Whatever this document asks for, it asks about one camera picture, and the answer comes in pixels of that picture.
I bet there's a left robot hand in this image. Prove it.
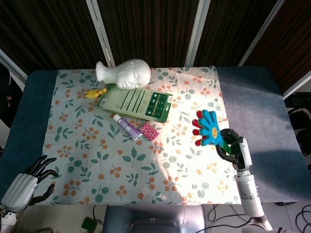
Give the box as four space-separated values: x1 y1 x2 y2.
1 155 59 212

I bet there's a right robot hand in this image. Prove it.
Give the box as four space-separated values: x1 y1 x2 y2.
216 128 252 170

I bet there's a blue hand clapper green handle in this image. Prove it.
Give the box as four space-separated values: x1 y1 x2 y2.
191 109 235 157

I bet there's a floral fruit print tablecloth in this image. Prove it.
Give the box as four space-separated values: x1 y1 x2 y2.
43 65 242 206

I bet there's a blue felt table cover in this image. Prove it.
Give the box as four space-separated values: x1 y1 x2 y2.
0 66 292 202

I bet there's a small green floor box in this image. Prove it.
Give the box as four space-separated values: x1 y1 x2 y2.
81 217 98 230

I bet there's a pink patterned small box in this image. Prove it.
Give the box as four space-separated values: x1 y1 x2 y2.
138 122 160 141

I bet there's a grey robot torso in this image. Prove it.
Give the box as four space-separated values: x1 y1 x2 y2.
103 205 207 233

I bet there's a white purple toothpaste tube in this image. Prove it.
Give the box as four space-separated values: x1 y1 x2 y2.
113 114 143 141

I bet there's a yellow banana toy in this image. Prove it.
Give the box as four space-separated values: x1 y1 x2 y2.
84 88 107 99

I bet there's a green packaged box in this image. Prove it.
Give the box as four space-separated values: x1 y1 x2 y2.
96 83 174 123

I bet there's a white foam mannequin head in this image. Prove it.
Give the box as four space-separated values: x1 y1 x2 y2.
95 59 151 90

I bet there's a black floor cable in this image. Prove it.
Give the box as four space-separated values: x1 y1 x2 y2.
293 205 311 233
206 203 253 233

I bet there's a white frame post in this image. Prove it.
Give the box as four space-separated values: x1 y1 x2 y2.
239 0 285 67
0 48 28 84
86 0 116 68
281 69 311 98
185 0 207 68

